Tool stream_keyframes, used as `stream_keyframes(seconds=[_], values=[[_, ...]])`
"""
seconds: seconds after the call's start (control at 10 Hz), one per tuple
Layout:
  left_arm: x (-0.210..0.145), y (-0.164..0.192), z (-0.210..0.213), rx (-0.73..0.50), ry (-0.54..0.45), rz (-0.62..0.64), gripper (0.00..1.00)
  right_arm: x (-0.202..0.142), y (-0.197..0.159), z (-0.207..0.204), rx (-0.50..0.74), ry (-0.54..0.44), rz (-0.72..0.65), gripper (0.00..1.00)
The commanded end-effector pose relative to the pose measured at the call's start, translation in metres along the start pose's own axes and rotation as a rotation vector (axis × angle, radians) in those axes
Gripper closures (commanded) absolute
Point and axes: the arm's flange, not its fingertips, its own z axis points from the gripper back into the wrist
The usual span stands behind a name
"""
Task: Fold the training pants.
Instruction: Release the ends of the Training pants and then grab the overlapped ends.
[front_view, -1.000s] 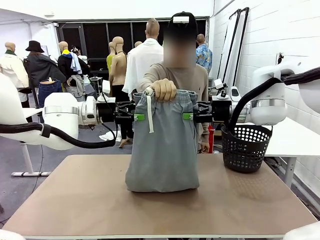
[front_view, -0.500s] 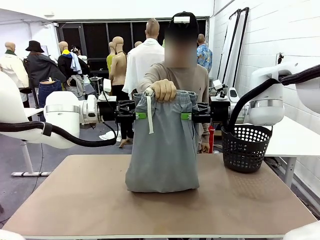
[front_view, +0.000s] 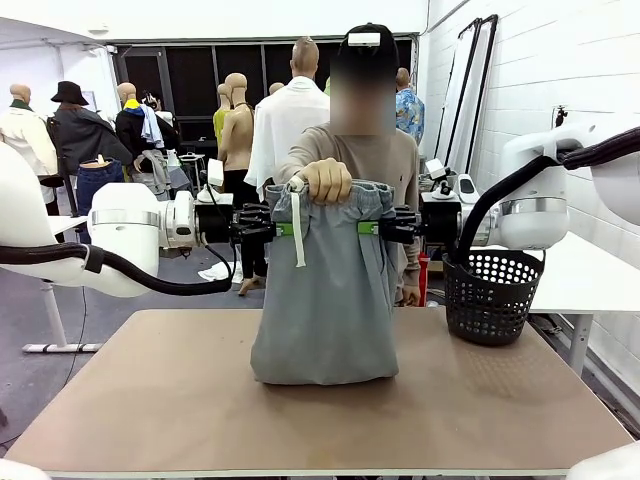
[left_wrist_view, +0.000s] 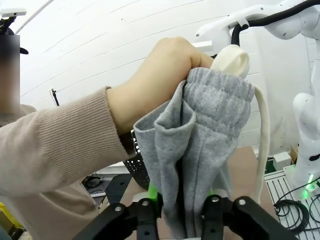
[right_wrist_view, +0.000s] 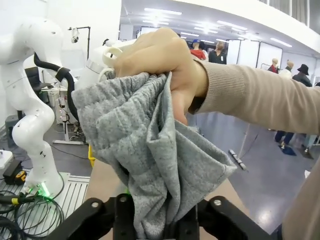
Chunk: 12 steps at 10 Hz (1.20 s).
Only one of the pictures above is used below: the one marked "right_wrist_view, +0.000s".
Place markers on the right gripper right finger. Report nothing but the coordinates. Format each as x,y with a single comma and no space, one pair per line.
225,217

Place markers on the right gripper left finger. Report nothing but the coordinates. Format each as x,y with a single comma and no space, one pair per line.
100,215

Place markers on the grey training pants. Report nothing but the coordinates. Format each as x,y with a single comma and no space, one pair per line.
150,150

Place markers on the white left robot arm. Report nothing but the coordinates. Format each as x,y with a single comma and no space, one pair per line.
30,37

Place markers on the person's right hand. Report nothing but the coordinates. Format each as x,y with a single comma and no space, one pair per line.
162,55

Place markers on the yellow crate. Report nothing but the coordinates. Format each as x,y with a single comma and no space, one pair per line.
91,156

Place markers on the white table with T-foot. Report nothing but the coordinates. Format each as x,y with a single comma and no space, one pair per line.
243,140

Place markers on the person in beige sweater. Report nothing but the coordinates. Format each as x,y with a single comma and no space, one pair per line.
305,212

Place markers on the yellow tape measure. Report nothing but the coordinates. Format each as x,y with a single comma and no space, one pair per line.
20,176

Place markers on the black power box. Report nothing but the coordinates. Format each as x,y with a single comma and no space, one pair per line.
10,170

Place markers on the white equipment desk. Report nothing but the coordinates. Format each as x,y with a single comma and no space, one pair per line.
63,112

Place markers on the black office chair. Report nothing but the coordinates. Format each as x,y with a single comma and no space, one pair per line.
33,77

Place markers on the person in black with badge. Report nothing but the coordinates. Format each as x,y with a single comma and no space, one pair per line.
217,56

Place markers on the mannequin with black hat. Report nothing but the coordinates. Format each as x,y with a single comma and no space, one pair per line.
303,75

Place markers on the white partition panels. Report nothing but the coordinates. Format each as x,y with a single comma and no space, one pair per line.
250,52

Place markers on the mannequin in red top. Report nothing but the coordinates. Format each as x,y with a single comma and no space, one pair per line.
197,52

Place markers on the black boom stand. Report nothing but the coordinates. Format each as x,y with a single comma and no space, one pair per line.
88,40

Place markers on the white slatted base plate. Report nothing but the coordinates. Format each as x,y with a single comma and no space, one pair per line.
75,190

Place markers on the white hanging camera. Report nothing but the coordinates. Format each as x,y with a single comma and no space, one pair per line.
74,36

